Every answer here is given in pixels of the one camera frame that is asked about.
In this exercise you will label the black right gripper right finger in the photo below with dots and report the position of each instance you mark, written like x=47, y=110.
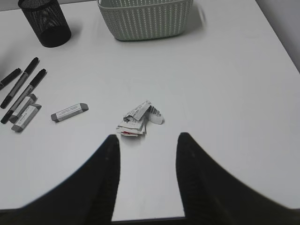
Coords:
x=212, y=196

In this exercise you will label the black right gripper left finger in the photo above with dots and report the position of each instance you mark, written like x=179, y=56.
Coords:
x=87, y=197

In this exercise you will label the grey white eraser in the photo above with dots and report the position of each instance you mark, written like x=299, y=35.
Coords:
x=26, y=117
x=69, y=112
x=28, y=100

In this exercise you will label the waste paper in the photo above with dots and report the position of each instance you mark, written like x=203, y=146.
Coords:
x=134, y=122

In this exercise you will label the black marker pen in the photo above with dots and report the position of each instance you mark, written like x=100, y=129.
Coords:
x=26, y=73
x=8, y=79
x=29, y=89

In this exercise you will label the pale green plastic basket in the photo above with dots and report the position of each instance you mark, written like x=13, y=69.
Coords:
x=135, y=20

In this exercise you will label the black mesh pen holder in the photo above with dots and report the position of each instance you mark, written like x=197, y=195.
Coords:
x=47, y=21

